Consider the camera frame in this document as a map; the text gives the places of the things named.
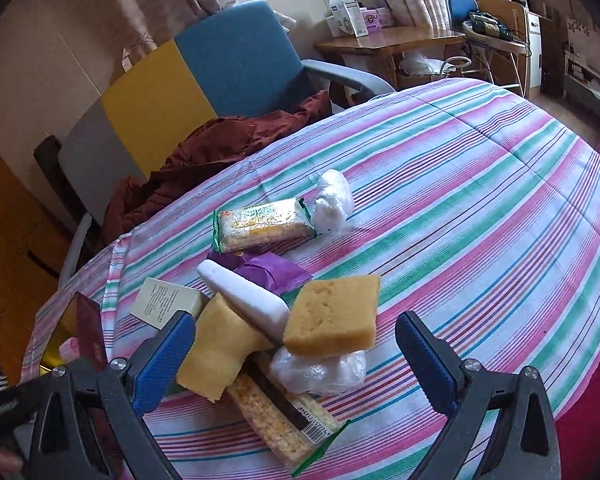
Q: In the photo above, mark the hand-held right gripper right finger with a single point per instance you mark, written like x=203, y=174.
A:
x=425, y=365

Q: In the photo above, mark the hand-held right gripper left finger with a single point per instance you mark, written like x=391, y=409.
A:
x=162, y=360

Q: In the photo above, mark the thin yellow sponge cloth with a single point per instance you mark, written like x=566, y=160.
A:
x=217, y=350

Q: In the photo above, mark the gold box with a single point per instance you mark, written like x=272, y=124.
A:
x=87, y=330

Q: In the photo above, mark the thick yellow sponge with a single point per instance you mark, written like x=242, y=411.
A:
x=332, y=317

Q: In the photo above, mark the clear plastic bag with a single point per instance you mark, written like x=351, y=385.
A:
x=320, y=370

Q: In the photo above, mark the white sponge block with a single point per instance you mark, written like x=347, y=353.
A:
x=250, y=300

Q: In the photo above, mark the long cracker packet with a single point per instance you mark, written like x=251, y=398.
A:
x=280, y=417

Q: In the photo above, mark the purple wrapper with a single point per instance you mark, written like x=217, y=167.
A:
x=225, y=260
x=275, y=272

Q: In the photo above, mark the striped pink green blanket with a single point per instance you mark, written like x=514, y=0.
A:
x=480, y=210

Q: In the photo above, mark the green cracker packet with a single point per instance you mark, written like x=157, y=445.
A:
x=262, y=222

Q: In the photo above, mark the white crumpled plastic wad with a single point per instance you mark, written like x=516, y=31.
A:
x=332, y=200

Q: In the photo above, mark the rust brown jacket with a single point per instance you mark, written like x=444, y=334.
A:
x=215, y=155

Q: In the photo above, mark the white plastic bag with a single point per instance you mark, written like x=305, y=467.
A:
x=420, y=64

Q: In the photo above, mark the grey yellow blue armchair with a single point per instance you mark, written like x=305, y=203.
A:
x=240, y=55

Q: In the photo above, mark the wooden desk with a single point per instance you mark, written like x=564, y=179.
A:
x=375, y=42

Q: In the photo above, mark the ironing board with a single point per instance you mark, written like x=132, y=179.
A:
x=500, y=40

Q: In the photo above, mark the purple carton box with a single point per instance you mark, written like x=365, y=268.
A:
x=375, y=19

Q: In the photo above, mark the white carton box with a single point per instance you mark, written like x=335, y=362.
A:
x=347, y=15

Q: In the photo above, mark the blue folding chair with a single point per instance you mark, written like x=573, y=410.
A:
x=460, y=5

